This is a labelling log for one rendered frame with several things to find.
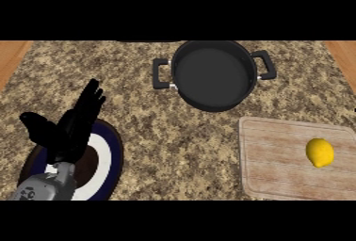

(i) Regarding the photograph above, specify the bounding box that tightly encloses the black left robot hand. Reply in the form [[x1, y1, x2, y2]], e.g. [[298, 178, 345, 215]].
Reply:
[[18, 78, 107, 165]]

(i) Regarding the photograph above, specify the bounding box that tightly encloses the pale wooden cutting board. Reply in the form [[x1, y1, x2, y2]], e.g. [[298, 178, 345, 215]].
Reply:
[[239, 116, 356, 201]]

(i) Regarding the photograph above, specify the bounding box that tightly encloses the yellow lemon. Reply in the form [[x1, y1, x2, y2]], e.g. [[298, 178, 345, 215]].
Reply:
[[305, 137, 338, 169]]

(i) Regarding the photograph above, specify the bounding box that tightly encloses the blue white brown plate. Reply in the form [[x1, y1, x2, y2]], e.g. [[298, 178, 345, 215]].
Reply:
[[17, 118, 126, 201]]

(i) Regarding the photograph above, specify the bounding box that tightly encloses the black pot with handles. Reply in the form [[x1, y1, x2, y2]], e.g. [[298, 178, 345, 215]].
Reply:
[[153, 40, 278, 113]]

